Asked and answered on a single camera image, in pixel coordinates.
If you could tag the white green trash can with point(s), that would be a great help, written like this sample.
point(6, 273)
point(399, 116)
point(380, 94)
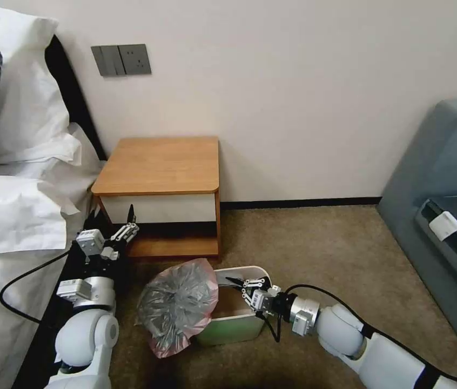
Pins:
point(232, 328)

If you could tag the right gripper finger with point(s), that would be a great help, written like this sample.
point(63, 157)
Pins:
point(248, 283)
point(248, 300)

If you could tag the flat white pillow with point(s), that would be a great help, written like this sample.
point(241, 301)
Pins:
point(42, 156)

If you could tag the grey wall switch panel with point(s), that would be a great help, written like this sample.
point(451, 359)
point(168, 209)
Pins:
point(121, 60)

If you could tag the black bed headboard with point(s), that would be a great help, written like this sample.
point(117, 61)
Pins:
point(78, 101)

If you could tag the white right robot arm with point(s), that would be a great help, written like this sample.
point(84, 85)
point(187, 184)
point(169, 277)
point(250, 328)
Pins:
point(354, 336)

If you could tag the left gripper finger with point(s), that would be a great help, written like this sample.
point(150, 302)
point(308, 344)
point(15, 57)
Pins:
point(128, 231)
point(92, 221)

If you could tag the pink translucent garbage bag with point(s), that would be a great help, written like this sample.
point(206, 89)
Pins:
point(180, 304)

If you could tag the wooden nightstand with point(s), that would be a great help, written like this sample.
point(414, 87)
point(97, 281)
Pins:
point(163, 170)

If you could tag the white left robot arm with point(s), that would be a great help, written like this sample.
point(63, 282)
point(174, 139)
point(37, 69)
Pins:
point(86, 336)

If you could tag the white duvet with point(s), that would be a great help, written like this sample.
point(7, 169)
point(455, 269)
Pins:
point(13, 214)

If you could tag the white label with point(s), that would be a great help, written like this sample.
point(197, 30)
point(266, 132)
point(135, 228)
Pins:
point(445, 225)

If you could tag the large white pillow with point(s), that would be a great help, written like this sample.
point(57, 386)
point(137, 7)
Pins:
point(26, 93)

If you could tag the black baseboard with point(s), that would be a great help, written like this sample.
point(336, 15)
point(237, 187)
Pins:
point(301, 201)

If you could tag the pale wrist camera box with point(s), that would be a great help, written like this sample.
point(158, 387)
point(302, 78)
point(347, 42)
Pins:
point(261, 300)
point(89, 241)

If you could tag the grey-blue sofa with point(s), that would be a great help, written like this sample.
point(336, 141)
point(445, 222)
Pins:
point(427, 162)

